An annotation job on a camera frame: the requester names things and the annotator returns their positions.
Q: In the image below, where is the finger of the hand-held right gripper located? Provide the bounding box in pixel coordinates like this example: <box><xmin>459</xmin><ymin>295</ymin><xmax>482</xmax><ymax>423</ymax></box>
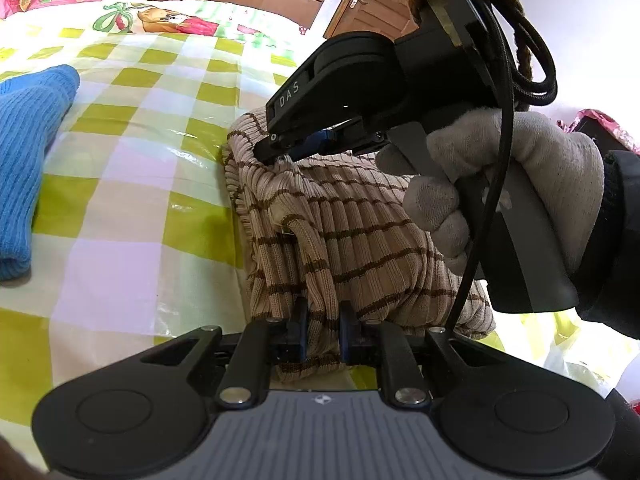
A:
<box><xmin>255</xmin><ymin>66</ymin><xmax>362</xmax><ymax>164</ymax></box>
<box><xmin>294</xmin><ymin>116</ymin><xmax>387</xmax><ymax>159</ymax></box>

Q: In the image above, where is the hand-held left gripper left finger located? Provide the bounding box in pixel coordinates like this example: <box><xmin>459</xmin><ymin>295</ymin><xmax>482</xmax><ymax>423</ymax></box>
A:
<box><xmin>140</xmin><ymin>296</ymin><xmax>310</xmax><ymax>407</ymax></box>

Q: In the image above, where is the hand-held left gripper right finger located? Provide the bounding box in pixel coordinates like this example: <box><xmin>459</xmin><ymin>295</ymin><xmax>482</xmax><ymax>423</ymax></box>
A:
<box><xmin>339</xmin><ymin>299</ymin><xmax>506</xmax><ymax>406</ymax></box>

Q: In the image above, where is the brown striped knit sweater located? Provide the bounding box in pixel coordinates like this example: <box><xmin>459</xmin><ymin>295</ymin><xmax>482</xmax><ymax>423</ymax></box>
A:
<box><xmin>222</xmin><ymin>105</ymin><xmax>499</xmax><ymax>387</ymax></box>

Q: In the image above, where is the person's right forearm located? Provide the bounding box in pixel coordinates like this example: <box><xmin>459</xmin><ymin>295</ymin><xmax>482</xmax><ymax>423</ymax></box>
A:
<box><xmin>575</xmin><ymin>149</ymin><xmax>640</xmax><ymax>342</ymax></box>

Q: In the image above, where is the person's right hand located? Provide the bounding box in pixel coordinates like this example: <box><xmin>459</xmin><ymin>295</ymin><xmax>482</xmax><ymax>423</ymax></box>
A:
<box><xmin>375</xmin><ymin>108</ymin><xmax>607</xmax><ymax>277</ymax></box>

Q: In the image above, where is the printed checkered blanket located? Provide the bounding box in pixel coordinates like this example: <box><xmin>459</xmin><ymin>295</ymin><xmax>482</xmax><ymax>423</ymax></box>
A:
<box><xmin>0</xmin><ymin>0</ymin><xmax>626</xmax><ymax>472</ymax></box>

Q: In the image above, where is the clear plastic bag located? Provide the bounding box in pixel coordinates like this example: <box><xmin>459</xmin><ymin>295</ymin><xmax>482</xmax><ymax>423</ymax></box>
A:
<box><xmin>542</xmin><ymin>330</ymin><xmax>627</xmax><ymax>402</ymax></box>

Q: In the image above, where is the blue knit sweater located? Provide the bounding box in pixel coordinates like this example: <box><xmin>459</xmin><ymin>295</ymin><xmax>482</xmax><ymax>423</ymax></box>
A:
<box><xmin>0</xmin><ymin>64</ymin><xmax>82</xmax><ymax>282</ymax></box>

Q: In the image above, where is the person's dark clothing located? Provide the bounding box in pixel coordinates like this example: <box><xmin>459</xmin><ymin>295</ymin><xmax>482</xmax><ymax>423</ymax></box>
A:
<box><xmin>607</xmin><ymin>385</ymin><xmax>640</xmax><ymax>480</ymax></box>

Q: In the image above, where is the black braided cable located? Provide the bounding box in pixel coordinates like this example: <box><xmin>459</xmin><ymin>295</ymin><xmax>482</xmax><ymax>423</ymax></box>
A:
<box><xmin>446</xmin><ymin>0</ymin><xmax>559</xmax><ymax>334</ymax></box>

